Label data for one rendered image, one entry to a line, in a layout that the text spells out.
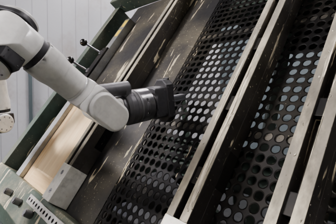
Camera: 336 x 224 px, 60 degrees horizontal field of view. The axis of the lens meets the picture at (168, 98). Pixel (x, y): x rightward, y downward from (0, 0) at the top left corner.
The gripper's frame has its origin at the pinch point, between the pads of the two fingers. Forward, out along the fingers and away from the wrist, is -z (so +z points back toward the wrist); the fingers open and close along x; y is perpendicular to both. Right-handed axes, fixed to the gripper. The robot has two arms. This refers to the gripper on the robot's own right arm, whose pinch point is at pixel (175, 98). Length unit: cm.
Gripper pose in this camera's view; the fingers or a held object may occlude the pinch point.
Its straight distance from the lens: 84.5
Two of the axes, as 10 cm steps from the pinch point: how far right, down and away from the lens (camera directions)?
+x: -0.9, -9.9, -1.2
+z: -7.5, 1.5, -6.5
